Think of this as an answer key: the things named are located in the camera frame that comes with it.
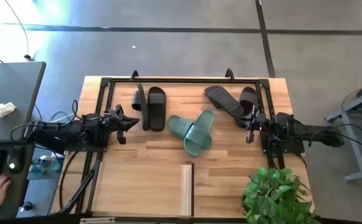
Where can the silver metal bar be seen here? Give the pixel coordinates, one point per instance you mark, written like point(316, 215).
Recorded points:
point(96, 220)

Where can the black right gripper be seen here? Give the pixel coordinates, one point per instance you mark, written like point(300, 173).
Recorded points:
point(260, 123)

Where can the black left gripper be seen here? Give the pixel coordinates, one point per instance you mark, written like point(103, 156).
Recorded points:
point(112, 123)

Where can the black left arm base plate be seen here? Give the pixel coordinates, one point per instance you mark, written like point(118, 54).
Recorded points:
point(84, 149)

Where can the dark grey desk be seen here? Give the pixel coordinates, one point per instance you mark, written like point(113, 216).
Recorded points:
point(17, 199)

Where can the green leafy potted plant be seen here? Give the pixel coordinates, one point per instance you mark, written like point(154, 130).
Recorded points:
point(271, 196)

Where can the grey metal table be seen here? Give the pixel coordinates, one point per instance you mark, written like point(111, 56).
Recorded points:
point(353, 140)

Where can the black metal table frame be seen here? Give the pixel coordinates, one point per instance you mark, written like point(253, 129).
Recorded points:
point(183, 81)

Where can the black computer mouse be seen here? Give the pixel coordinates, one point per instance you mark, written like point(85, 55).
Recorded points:
point(15, 160)

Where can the wooden shelf with black frame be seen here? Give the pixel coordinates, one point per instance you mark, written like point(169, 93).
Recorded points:
point(137, 189)

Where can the black diagonal support pole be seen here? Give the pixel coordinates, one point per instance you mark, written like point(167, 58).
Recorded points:
point(78, 193)

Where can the clear teal water bottle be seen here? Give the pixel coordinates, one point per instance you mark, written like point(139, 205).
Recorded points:
point(45, 161)

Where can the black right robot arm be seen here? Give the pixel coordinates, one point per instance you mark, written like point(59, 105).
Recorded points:
point(308, 132)

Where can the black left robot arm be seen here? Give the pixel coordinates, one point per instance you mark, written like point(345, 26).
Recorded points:
point(62, 130)

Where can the black round knob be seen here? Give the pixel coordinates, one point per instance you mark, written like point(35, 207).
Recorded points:
point(27, 206)

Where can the green rubber slide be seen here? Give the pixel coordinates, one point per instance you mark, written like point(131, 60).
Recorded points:
point(177, 126)
point(199, 137)

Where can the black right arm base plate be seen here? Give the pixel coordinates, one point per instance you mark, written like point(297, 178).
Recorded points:
point(293, 148)

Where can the black frame clamp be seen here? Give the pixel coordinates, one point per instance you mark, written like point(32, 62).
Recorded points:
point(134, 75)
point(229, 74)

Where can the white crumpled tissue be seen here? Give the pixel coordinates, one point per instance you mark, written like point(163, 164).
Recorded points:
point(3, 110)

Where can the black rubber slide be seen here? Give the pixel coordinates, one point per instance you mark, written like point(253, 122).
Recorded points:
point(222, 99)
point(156, 121)
point(249, 96)
point(144, 109)

